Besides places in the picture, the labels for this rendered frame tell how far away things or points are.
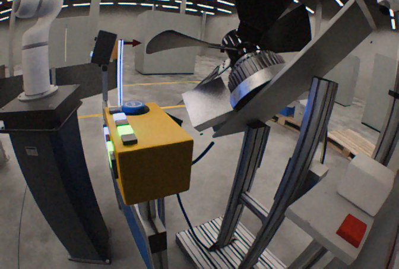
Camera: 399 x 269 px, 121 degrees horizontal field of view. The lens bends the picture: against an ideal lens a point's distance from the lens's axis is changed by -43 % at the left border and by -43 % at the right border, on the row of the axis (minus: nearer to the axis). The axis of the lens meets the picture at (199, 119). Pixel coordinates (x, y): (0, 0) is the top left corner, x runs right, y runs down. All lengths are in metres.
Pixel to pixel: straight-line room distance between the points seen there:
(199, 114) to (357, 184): 0.54
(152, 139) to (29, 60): 0.62
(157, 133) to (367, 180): 0.53
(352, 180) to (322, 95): 0.25
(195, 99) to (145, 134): 0.43
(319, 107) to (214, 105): 0.33
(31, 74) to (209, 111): 0.66
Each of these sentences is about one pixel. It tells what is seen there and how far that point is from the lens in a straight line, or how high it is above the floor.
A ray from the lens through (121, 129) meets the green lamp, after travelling 0.26.
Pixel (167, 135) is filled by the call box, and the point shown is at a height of 1.07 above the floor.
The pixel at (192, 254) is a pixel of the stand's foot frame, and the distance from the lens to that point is 1.27.
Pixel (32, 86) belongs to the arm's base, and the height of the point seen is 1.05.
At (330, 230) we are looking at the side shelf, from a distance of 0.51.
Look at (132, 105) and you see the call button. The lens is 0.33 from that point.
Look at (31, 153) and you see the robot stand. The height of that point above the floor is 0.83.
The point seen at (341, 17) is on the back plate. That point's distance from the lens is 0.48.
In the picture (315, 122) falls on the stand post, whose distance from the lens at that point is 0.58.
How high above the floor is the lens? 1.19
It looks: 22 degrees down
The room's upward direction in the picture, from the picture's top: 6 degrees clockwise
